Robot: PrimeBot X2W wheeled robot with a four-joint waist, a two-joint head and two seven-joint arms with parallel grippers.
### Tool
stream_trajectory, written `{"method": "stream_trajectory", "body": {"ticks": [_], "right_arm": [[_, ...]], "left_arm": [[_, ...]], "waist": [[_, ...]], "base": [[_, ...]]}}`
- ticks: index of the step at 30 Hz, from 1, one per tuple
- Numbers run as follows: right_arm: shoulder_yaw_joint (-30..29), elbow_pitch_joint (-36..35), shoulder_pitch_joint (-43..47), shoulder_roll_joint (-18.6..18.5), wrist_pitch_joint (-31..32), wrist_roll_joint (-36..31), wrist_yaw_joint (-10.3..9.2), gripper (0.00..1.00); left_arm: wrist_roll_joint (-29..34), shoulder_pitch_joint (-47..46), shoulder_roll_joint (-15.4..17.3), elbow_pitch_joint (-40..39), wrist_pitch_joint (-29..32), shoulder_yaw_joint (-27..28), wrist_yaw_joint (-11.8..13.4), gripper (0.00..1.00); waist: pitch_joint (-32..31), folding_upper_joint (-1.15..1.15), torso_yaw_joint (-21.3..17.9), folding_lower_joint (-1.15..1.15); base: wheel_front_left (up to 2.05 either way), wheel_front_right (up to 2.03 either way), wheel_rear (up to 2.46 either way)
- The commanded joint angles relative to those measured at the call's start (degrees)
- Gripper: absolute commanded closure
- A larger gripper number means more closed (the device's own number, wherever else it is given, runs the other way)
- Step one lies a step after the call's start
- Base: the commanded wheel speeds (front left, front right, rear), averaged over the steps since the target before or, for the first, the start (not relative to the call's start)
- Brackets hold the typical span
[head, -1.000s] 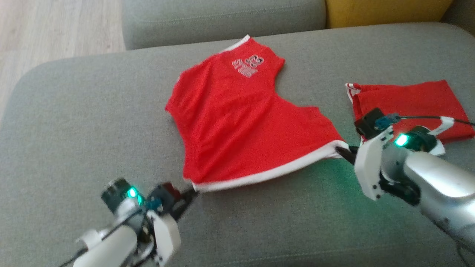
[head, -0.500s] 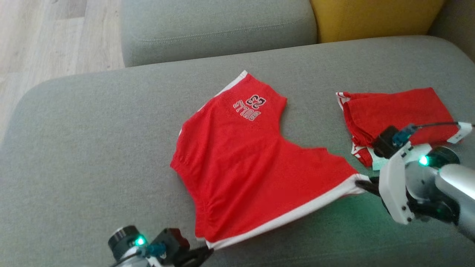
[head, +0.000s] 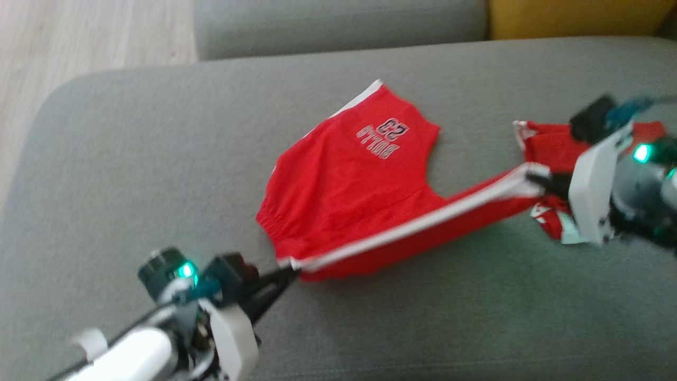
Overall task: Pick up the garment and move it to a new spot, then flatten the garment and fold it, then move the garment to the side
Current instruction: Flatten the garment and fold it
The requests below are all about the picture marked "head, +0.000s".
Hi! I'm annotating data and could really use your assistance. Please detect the grey fabric sofa seat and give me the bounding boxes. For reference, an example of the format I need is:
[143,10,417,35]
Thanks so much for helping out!
[0,36,677,381]

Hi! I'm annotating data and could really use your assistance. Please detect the yellow sofa cushion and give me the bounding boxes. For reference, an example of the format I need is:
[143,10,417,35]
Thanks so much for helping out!
[488,0,677,40]

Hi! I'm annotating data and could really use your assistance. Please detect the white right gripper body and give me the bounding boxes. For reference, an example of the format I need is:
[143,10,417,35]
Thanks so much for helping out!
[569,124,635,247]

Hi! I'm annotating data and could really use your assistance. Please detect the red shorts with white stripes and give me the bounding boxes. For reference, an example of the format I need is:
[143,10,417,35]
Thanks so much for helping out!
[255,79,551,281]

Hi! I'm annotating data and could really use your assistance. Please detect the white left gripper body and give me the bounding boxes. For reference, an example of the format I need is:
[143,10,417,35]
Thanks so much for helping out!
[204,299,260,381]

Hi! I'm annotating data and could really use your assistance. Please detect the grey sofa back cushion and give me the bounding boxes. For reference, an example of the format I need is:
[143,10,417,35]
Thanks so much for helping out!
[193,0,490,60]

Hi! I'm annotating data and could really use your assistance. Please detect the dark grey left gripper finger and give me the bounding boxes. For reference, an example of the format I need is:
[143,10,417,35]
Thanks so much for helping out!
[241,266,301,300]
[249,275,299,324]

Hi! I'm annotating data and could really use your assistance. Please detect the white cable tag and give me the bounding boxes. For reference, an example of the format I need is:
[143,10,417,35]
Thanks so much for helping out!
[73,328,109,361]

